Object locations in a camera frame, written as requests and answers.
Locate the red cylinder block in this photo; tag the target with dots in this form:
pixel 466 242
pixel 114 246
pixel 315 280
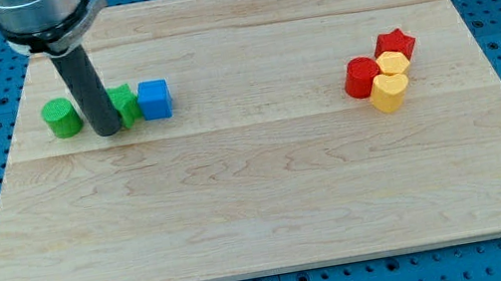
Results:
pixel 360 75

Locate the yellow heart block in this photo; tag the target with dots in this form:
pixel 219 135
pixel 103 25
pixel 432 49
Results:
pixel 387 93

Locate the green cylinder block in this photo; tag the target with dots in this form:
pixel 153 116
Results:
pixel 61 118

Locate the light wooden board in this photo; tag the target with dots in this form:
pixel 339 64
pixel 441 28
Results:
pixel 266 166

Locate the blue cube block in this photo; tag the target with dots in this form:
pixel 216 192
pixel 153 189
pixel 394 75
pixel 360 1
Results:
pixel 154 100

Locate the red star block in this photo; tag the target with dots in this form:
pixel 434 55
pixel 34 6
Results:
pixel 395 41

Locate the yellow pentagon block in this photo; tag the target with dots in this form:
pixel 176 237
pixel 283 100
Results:
pixel 391 63

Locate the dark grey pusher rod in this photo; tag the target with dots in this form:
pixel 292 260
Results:
pixel 87 89

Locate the green star block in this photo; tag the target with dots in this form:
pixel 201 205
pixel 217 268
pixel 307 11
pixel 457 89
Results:
pixel 125 102

